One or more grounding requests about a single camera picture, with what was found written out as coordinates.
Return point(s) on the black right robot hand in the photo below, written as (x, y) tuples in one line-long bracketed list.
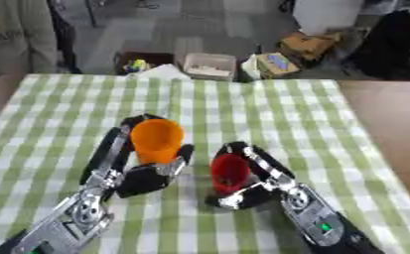
[(259, 193)]

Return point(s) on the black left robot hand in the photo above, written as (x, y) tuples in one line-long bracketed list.
[(143, 180)]

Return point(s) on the red plastic cup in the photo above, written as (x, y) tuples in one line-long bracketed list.
[(230, 175)]

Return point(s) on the orange plastic cup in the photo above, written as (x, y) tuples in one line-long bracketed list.
[(156, 140)]

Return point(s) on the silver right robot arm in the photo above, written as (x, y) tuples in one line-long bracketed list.
[(326, 221)]

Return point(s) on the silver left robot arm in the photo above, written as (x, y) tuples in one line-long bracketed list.
[(63, 225)]

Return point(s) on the white paper sheet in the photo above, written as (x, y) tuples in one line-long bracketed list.
[(163, 72)]

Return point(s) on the dark open box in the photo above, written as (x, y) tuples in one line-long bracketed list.
[(141, 63)]

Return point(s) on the cardboard box with blue print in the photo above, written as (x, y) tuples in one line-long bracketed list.
[(276, 64)]

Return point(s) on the clear plastic bin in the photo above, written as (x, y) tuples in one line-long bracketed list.
[(209, 66)]

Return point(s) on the tan bag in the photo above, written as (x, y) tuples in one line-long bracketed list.
[(306, 44)]

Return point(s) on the person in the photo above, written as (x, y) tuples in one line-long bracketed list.
[(18, 36)]

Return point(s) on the white cabinet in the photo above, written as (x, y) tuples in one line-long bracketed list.
[(326, 15)]

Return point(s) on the black bag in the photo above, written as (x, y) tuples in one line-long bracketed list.
[(387, 46)]

